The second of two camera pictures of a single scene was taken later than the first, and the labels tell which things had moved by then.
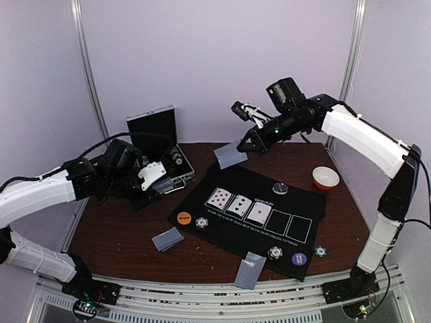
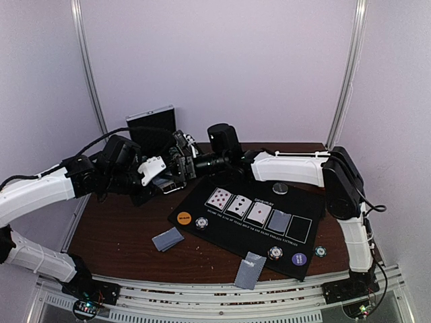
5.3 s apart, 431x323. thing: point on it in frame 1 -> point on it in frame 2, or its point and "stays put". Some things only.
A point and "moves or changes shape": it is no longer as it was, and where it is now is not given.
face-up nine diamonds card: (219, 198) stays put
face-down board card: (229, 155) moves or changes shape
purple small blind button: (299, 259) stays put
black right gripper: (257, 139) -> (188, 165)
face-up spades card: (240, 204) stays put
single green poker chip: (320, 251) stays put
